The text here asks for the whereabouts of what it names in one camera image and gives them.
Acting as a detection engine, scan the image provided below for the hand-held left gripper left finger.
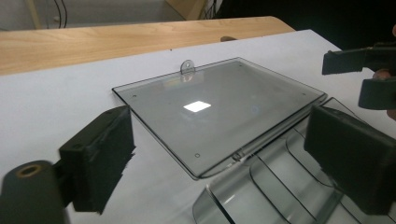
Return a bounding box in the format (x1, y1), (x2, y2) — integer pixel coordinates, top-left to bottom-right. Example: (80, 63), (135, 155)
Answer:
(0, 105), (136, 224)

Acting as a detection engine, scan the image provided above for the clear plastic compartment box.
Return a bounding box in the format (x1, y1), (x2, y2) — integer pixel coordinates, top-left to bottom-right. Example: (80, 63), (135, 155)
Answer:
(111, 56), (396, 224)

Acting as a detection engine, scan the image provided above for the white table cover sheet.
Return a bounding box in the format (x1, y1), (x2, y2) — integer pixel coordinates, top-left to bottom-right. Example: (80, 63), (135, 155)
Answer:
(0, 29), (396, 224)

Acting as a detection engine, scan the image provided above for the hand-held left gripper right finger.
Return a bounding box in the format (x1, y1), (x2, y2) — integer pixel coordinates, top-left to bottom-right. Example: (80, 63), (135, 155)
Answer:
(303, 105), (396, 216)

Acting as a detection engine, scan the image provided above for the black hanging cable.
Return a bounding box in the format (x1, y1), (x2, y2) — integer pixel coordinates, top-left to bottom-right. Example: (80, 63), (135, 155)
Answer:
(52, 0), (68, 29)

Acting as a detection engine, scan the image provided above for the black curtain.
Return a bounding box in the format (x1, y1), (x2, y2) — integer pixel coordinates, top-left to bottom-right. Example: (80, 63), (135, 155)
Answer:
(214, 0), (396, 50)

